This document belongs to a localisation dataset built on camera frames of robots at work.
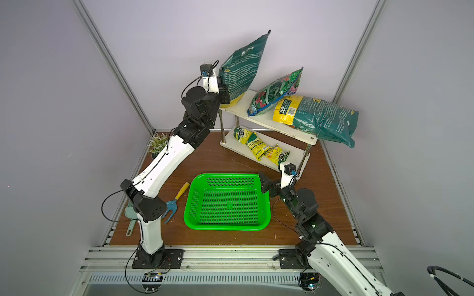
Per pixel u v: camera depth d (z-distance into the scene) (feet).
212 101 1.67
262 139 3.58
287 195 1.96
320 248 1.63
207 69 1.69
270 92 2.37
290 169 1.87
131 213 2.87
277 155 3.16
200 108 1.62
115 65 2.92
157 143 2.95
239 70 2.17
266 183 2.02
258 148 3.22
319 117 2.21
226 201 2.94
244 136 3.43
